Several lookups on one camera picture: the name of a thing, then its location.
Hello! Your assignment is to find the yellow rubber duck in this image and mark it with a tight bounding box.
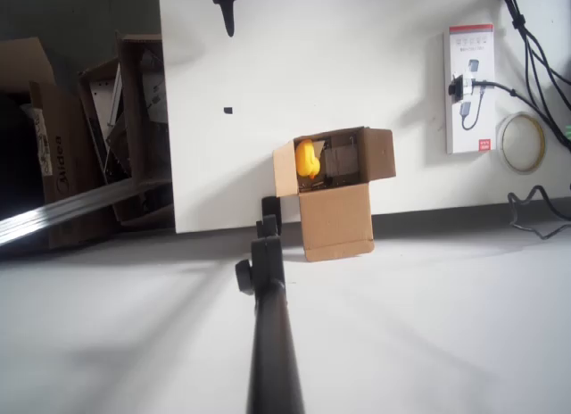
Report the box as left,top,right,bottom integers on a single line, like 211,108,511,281
294,138,322,181

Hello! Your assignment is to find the open cardboard parts box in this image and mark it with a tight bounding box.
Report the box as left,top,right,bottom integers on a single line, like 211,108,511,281
79,29,176,230

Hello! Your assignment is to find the Midea cardboard box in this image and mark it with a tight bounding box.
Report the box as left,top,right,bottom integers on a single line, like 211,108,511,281
0,37,115,251

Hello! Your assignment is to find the small open cardboard box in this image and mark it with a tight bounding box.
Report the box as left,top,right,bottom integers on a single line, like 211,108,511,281
272,126,397,263

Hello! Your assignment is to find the white adapter product box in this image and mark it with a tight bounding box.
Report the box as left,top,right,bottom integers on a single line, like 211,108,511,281
443,23,497,155

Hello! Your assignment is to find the grey metal block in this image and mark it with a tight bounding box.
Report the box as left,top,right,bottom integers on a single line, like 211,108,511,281
321,145,360,179

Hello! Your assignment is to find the white printed paper label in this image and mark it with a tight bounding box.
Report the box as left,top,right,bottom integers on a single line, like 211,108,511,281
20,103,51,177

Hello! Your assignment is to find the black and white adapter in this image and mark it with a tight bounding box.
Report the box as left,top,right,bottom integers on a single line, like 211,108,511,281
447,73,476,104

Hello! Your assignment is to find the clear tape roll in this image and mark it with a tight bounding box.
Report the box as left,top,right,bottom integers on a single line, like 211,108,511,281
496,112,548,177

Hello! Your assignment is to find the perforated metal bracket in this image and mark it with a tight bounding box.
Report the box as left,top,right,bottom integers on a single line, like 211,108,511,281
87,65,124,184

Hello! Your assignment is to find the aluminium profile rail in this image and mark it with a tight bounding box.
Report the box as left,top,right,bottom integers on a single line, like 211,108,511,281
0,178,173,250

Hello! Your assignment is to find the black adapter cable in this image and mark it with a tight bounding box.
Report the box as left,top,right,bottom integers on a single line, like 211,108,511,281
471,78,571,144

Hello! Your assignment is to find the black camera stand pole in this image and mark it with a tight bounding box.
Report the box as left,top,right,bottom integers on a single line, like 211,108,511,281
235,195,307,414

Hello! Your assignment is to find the wavy black cable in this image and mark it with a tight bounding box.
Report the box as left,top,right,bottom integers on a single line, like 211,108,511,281
507,185,571,241

